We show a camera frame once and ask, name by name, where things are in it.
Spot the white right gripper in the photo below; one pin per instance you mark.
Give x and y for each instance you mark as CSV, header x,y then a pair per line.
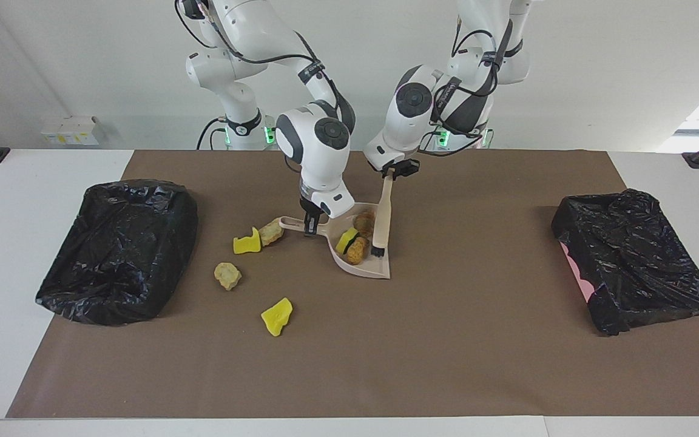
x,y
332,203

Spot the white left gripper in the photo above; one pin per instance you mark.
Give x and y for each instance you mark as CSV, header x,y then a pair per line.
x,y
384,155

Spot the green yellow sponge wedge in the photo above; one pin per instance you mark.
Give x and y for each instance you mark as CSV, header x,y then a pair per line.
x,y
344,241

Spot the elongated pale beige sponge chunk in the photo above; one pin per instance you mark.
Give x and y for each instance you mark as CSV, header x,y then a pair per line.
x,y
270,232

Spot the beige brush with black bristles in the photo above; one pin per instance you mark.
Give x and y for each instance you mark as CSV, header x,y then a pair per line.
x,y
383,212

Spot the orange beige sponge chunk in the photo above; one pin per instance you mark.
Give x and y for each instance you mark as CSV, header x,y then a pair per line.
x,y
364,220

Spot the brown yellow sponge chunk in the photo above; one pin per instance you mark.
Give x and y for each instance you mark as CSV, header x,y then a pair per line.
x,y
358,250

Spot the curved yellow green sponge piece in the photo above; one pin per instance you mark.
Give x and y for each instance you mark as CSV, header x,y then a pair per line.
x,y
245,245

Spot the beige plastic dustpan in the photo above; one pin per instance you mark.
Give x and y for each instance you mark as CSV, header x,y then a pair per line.
x,y
364,271

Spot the rounded pale beige sponge chunk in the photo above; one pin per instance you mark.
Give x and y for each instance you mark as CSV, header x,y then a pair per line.
x,y
227,276

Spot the plain yellow sponge chunk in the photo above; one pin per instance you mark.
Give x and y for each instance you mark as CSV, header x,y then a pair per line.
x,y
276,317

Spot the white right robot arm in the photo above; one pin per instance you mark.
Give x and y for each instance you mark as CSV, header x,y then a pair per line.
x,y
319,164

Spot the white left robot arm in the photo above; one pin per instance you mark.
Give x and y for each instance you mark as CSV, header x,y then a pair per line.
x,y
407,127

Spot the black trash bag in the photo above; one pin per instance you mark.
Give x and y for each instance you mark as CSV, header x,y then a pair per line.
x,y
634,255
113,255

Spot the pink plastic bin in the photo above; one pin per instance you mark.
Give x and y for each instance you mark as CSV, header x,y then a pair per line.
x,y
581,280

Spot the brown paper table mat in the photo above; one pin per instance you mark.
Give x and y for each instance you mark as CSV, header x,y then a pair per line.
x,y
349,382

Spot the white wall outlet boxes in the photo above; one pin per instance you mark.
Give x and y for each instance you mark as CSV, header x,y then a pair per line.
x,y
73,132

